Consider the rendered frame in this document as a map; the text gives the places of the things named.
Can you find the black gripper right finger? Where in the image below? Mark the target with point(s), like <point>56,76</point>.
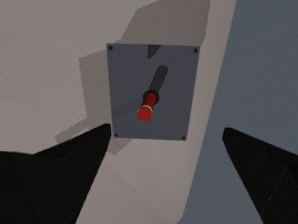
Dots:
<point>270,175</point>

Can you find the dark grey panel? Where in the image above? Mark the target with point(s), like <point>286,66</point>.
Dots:
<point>169,71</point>

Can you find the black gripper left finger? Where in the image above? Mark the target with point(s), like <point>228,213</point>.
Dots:
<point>54,183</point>

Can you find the red peg with white band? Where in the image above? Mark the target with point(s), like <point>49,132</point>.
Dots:
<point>146,108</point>

